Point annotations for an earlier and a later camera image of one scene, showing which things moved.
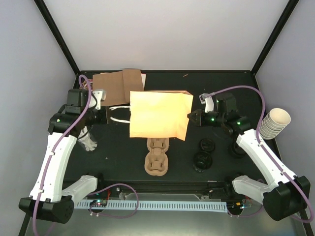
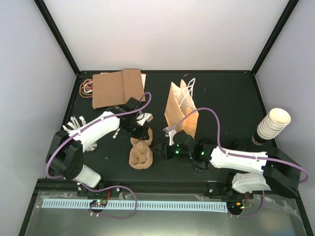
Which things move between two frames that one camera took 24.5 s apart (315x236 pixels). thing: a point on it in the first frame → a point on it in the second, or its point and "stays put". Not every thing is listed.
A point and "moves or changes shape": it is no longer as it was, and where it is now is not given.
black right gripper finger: x=196 y=121 → x=158 y=152
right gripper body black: x=220 y=118 → x=169 y=155
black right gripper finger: x=196 y=115 → x=158 y=147
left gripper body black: x=102 y=119 → x=134 y=132
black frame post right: x=289 y=10 stays put
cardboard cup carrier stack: x=156 y=162 → x=141 y=154
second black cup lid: x=202 y=161 stays put
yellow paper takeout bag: x=159 y=113 moves or changes shape
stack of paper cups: x=274 y=122 stays put
